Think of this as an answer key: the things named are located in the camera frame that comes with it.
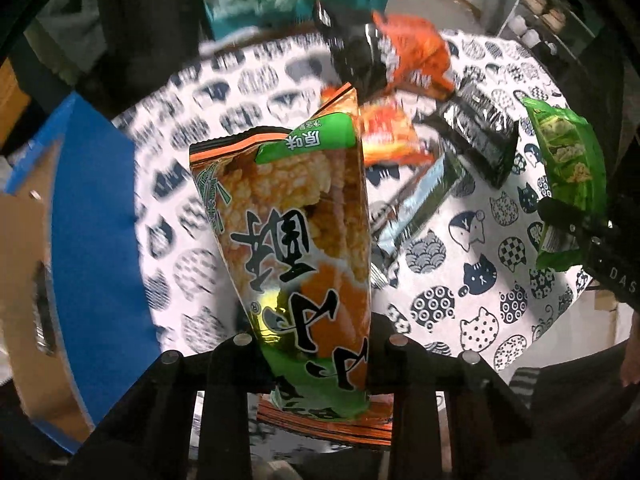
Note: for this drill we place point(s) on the brown shoe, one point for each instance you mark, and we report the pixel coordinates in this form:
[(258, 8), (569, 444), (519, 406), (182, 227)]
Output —
[(537, 2), (555, 18)]

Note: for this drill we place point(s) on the orange rice cracker bag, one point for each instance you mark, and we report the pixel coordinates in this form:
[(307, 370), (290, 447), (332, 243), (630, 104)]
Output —
[(300, 235)]

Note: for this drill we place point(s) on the blue cardboard box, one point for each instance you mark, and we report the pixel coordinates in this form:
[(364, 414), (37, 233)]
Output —
[(95, 210)]

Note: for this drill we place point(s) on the person's dark clothing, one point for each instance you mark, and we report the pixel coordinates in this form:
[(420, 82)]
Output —
[(580, 415)]

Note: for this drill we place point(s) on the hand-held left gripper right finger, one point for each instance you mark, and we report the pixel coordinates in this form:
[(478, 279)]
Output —
[(400, 366)]

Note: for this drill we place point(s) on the black snack bag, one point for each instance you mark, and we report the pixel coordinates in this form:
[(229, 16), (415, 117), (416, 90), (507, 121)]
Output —
[(357, 55)]

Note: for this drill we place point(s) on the white shoe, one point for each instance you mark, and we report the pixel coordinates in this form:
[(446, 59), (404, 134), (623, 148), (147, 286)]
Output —
[(520, 22), (533, 36)]

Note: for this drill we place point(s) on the silver foil snack packet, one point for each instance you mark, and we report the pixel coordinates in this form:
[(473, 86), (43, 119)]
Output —
[(415, 200)]

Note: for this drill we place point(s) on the red yellow-edged snack packet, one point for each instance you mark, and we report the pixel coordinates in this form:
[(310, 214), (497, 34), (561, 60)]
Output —
[(387, 132)]

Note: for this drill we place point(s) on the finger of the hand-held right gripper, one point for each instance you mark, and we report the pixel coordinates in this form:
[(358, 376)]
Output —
[(565, 217)]

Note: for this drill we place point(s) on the cat print tablecloth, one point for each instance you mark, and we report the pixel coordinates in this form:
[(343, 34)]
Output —
[(475, 270)]

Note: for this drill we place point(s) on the orange snack bag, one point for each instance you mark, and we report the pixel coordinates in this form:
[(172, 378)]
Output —
[(425, 55)]

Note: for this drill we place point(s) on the black foil snack packet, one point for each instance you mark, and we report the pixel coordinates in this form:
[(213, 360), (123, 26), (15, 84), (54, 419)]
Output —
[(475, 130)]

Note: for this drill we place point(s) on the green snack bag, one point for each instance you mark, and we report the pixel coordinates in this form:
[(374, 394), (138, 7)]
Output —
[(565, 155)]

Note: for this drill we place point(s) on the white shoe rack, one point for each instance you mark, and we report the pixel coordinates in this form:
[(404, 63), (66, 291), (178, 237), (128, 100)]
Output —
[(510, 15)]

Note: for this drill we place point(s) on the striped cloth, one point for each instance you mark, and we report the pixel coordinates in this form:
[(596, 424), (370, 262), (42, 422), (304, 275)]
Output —
[(525, 387)]

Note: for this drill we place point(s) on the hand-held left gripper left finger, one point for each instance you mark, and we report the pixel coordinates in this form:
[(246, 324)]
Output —
[(235, 362)]

